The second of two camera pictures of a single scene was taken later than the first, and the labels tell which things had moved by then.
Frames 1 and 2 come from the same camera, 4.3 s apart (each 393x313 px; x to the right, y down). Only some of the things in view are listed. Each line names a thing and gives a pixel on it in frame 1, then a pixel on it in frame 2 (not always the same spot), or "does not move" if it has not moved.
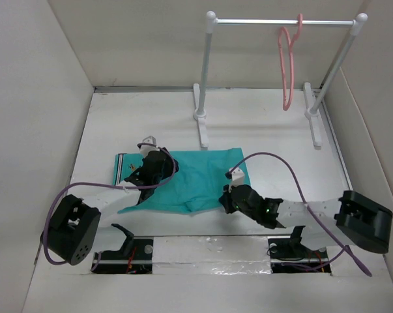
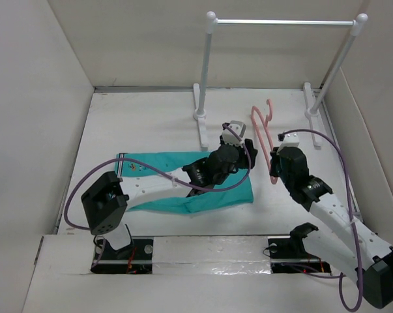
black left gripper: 169,164 → 242,154
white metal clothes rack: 312,111 does not move
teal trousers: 203,175 does not move
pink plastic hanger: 291,44 → 269,133
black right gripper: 225,199 → 274,158
